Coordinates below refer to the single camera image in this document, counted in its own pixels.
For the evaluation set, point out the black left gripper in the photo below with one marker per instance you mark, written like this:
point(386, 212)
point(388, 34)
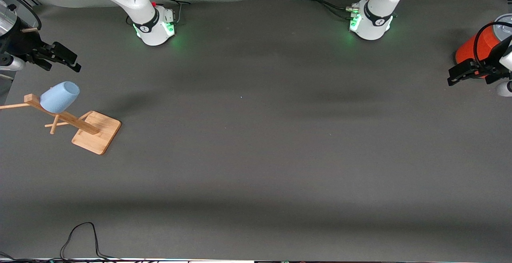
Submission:
point(492, 65)

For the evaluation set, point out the light blue cup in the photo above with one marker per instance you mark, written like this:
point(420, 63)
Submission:
point(60, 97)

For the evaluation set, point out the dark grey table mat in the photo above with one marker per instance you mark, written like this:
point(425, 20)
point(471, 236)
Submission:
point(256, 183)

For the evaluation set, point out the orange can with silver lid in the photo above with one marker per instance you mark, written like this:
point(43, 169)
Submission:
point(467, 49)

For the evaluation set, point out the wooden cup rack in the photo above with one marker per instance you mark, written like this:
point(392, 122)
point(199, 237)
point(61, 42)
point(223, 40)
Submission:
point(98, 135)

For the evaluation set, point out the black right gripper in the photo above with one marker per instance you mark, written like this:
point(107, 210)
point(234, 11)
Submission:
point(20, 46)

